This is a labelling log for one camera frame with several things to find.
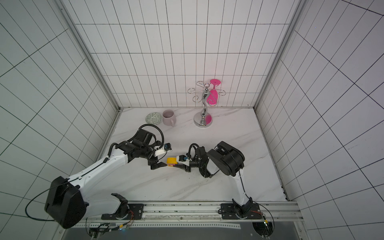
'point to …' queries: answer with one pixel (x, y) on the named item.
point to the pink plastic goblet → (212, 97)
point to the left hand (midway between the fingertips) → (161, 157)
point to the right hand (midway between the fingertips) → (177, 157)
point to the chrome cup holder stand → (203, 119)
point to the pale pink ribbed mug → (169, 117)
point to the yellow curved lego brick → (171, 160)
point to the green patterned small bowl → (153, 118)
